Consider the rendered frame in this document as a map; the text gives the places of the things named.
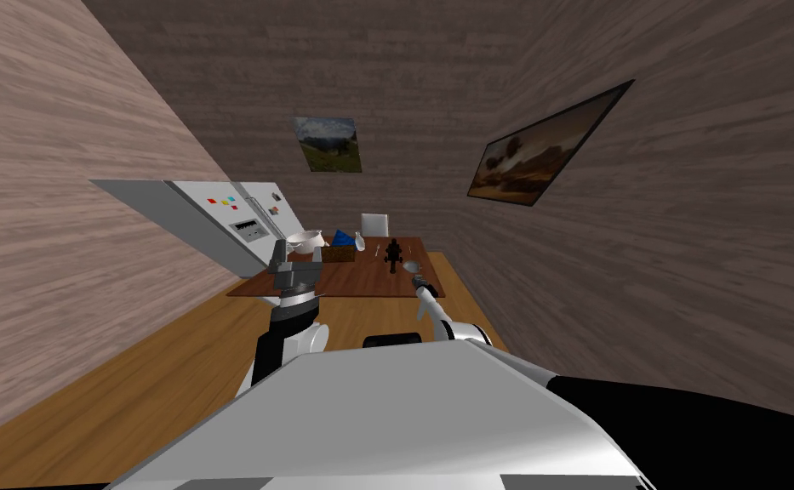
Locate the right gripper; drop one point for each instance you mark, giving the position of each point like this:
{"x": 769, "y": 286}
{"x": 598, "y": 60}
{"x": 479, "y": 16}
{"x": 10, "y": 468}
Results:
{"x": 420, "y": 281}

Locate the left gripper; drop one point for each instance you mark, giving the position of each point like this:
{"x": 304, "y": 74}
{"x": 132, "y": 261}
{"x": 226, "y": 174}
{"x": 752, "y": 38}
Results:
{"x": 296, "y": 275}

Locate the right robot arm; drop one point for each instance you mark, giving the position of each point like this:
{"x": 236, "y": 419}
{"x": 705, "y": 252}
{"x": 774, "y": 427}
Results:
{"x": 696, "y": 442}

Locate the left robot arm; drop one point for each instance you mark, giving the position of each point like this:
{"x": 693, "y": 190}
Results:
{"x": 286, "y": 340}

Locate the white bowl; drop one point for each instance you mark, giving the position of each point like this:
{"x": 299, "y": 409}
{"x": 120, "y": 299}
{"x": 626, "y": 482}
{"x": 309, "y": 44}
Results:
{"x": 305, "y": 241}

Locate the small grey cup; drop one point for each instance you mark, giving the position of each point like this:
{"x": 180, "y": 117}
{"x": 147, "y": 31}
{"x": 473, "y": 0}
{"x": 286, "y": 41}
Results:
{"x": 411, "y": 266}

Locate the brown box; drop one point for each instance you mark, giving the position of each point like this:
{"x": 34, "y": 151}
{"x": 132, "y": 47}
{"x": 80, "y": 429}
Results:
{"x": 337, "y": 254}

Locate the blue cloth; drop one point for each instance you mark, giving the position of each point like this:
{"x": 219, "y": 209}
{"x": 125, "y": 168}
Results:
{"x": 343, "y": 239}

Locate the brown wooden table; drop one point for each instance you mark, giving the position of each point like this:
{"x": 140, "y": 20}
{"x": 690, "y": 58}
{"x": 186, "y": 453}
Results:
{"x": 362, "y": 282}

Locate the clear glass bottle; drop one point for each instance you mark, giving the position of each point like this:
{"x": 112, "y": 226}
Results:
{"x": 360, "y": 242}

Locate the white chair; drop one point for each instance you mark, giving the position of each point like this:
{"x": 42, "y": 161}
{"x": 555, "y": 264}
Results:
{"x": 374, "y": 225}

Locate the grey fridge with magnets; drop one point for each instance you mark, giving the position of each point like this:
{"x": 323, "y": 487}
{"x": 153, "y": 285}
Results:
{"x": 213, "y": 218}

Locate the unframed landscape picture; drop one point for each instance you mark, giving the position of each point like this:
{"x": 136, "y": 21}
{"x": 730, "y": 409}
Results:
{"x": 328, "y": 145}

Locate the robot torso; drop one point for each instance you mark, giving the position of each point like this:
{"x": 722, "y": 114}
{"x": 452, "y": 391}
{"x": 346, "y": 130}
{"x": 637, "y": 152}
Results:
{"x": 396, "y": 415}

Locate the black framed landscape painting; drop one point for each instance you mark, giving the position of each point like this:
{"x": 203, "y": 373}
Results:
{"x": 539, "y": 153}

